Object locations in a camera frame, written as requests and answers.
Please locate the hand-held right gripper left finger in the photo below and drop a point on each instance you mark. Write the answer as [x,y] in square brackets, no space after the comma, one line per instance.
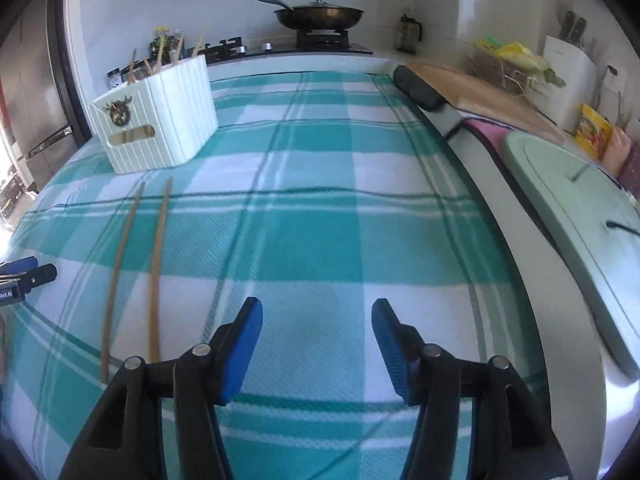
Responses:
[242,355]

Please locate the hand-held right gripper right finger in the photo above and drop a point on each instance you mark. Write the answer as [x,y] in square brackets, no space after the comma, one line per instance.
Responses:
[395,355]

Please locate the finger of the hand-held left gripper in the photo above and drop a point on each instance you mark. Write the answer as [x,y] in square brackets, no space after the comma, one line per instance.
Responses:
[22,264]
[40,275]

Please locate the white ribbed utensil container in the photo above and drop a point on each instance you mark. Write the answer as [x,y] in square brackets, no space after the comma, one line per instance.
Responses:
[165,120]

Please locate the teal checkered cloth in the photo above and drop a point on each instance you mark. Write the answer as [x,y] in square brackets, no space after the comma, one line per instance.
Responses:
[325,210]

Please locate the grey refrigerator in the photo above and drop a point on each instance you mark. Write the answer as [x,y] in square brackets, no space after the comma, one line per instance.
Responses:
[35,85]

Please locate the white jar with black cap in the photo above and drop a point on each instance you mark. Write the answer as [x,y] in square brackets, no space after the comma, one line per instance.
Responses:
[114,78]

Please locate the pale green lid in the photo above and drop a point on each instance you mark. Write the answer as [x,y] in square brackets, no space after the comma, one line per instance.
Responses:
[575,235]

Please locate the pink cloth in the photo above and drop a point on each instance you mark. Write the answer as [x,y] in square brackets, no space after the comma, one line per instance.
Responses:
[490,132]

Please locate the yellow cap sauce bottle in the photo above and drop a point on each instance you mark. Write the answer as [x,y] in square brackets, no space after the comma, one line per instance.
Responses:
[159,35]

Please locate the dark sauce bottle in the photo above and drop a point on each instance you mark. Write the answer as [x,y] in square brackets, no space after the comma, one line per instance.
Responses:
[174,42]

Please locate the black rubber pad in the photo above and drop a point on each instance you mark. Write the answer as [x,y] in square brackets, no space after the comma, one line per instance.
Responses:
[417,87]

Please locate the wooden cutting board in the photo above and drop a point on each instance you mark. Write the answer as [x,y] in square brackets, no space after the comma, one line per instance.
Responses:
[475,90]

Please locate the yellow printed canister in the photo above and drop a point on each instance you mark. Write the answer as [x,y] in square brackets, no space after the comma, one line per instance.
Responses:
[592,130]

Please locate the black gas stove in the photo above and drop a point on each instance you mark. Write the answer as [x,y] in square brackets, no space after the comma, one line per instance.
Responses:
[320,50]

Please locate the dark glass jug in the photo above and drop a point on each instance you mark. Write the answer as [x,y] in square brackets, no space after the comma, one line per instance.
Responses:
[407,35]

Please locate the yellow plastic bag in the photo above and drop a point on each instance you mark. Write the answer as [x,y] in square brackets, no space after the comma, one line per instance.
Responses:
[520,55]

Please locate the white knife block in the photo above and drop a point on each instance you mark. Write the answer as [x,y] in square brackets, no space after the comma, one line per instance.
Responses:
[570,80]

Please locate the wok with glass lid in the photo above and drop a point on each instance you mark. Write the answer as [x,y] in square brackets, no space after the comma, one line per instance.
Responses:
[320,15]

